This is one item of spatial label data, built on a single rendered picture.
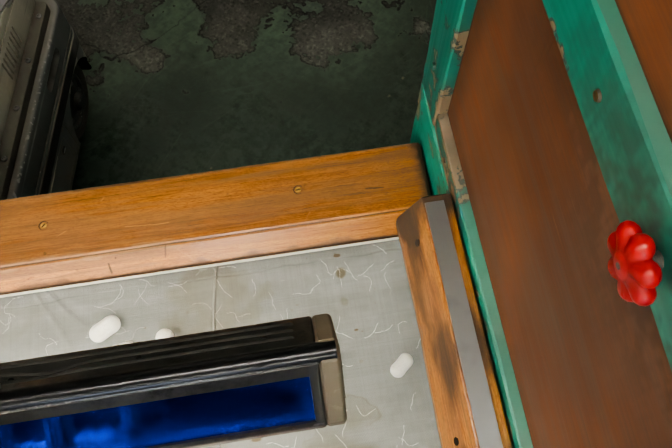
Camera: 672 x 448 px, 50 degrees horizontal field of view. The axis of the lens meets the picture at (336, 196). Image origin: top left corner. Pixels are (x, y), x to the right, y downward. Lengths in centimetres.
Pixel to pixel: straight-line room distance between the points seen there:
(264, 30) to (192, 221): 116
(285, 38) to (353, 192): 113
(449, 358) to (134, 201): 43
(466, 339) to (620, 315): 29
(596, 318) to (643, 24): 21
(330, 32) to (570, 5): 156
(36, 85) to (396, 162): 90
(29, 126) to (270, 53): 69
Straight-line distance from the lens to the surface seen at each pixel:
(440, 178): 86
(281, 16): 204
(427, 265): 79
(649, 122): 40
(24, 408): 52
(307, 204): 90
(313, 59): 195
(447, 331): 77
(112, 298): 93
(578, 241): 53
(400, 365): 85
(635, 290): 39
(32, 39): 165
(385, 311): 88
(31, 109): 158
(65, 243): 94
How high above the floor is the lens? 159
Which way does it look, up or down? 65 degrees down
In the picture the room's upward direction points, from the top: straight up
